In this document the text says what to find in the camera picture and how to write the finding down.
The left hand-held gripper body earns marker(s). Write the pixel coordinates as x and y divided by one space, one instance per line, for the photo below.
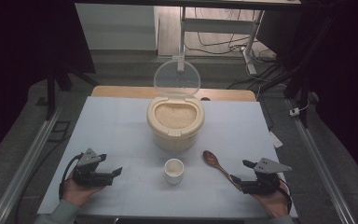
88 179

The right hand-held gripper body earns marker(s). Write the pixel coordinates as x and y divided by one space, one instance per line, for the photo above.
262 186

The brown wooden spoon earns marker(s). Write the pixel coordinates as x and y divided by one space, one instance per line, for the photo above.
210 158

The white cup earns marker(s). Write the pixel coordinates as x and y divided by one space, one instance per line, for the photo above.
174 175

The cream rice container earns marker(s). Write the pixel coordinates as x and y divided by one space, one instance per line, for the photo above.
175 138

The large mass of rice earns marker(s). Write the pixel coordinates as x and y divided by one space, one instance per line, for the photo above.
175 115

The person's left hand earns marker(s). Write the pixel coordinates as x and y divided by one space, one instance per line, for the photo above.
76 193

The person's right hand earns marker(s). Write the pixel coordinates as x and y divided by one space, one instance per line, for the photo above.
276 203

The pale blue table mat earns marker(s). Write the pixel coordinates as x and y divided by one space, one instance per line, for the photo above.
112 130

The white paper tag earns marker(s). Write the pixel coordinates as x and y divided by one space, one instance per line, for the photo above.
275 140

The small white box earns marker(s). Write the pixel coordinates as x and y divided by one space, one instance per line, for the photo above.
294 112

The black tripod stand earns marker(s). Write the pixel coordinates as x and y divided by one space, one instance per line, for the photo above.
51 93

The black metal stand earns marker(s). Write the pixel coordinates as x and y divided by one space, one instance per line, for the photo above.
303 93

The clear round container lid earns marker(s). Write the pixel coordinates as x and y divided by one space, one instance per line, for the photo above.
177 76

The black curtain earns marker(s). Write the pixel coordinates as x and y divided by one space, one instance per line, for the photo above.
18 62
348 77

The black floor bracket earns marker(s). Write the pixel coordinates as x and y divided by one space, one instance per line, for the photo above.
59 132

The aluminium rail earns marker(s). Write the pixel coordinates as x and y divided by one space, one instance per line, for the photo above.
28 161
320 161

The white desk frame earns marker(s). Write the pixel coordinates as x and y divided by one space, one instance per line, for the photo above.
217 25

